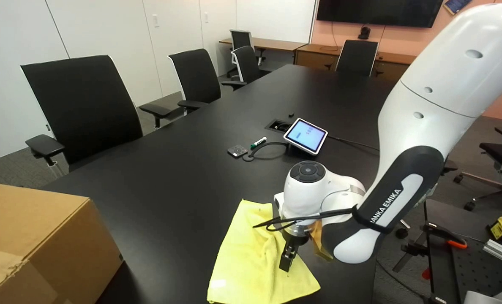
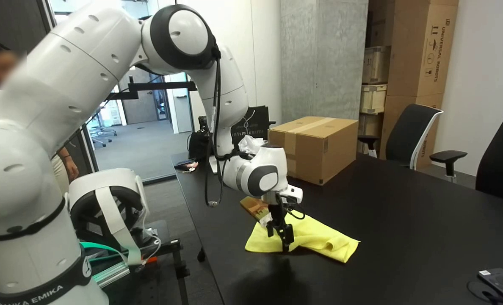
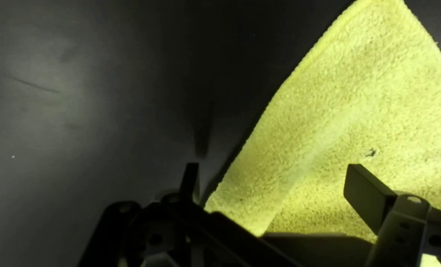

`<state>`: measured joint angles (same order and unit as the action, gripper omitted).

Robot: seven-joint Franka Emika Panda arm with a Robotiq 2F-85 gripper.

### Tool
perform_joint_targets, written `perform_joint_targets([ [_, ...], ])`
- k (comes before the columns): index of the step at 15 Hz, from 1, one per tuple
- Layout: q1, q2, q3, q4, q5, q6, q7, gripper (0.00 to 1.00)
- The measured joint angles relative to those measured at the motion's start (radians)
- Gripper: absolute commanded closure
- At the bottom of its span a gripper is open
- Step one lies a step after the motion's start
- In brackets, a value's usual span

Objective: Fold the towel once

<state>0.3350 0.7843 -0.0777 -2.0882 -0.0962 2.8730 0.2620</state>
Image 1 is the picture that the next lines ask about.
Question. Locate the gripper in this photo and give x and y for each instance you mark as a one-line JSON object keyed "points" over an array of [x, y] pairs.
{"points": [[296, 240]]}

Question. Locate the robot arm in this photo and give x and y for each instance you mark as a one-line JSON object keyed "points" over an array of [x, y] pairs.
{"points": [[437, 97]]}

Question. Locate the yellow towel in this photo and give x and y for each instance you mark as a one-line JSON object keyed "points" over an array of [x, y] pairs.
{"points": [[246, 261]]}

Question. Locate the green marker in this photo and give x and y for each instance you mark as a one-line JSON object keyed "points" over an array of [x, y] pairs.
{"points": [[258, 142]]}

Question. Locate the tablet on stand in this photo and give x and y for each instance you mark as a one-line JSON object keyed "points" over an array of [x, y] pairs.
{"points": [[306, 135]]}

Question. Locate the small black remote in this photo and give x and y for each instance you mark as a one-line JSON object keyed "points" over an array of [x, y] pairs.
{"points": [[237, 150]]}

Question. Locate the orange and black clamp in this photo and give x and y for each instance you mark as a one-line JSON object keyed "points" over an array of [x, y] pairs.
{"points": [[447, 236]]}

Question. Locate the row of black office chairs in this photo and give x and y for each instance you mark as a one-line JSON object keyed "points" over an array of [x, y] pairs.
{"points": [[247, 63]]}

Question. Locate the wooden sideboard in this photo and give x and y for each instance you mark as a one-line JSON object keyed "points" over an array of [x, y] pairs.
{"points": [[314, 57]]}

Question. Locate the wooden desk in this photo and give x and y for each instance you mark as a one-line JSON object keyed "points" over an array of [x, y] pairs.
{"points": [[276, 43]]}

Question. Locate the cardboard box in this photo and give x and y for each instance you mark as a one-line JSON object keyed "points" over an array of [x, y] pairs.
{"points": [[39, 240]]}

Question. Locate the conference camera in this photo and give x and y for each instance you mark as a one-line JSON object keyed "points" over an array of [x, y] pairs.
{"points": [[364, 32]]}

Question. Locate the wall switch plate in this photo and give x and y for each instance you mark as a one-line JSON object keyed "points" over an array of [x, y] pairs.
{"points": [[206, 17], [155, 20]]}

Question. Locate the wall television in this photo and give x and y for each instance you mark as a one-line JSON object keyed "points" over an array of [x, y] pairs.
{"points": [[377, 10]]}

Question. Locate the wall tablet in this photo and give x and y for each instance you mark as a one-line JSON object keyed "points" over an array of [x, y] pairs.
{"points": [[457, 5]]}

